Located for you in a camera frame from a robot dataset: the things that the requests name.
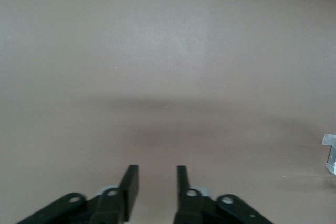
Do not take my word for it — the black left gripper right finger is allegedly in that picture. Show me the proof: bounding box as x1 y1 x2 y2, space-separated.
172 165 274 224

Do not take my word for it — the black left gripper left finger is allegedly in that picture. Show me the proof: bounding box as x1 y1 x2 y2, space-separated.
15 165 139 224

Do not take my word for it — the clear plastic egg box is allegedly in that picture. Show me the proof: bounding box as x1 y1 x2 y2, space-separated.
322 134 336 176

